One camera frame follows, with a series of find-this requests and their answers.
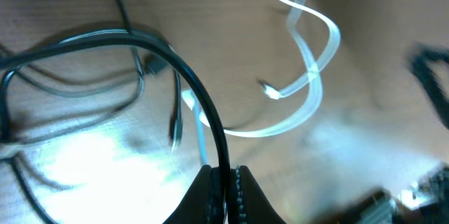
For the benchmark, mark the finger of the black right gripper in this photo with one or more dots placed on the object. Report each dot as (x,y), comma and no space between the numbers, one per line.
(419,66)

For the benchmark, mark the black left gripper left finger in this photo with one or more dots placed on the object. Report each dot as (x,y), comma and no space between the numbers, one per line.
(203,203)

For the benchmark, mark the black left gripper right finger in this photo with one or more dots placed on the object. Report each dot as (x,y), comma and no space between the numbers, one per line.
(247,203)

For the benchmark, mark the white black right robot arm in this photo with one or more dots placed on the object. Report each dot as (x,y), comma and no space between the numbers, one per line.
(426,201)

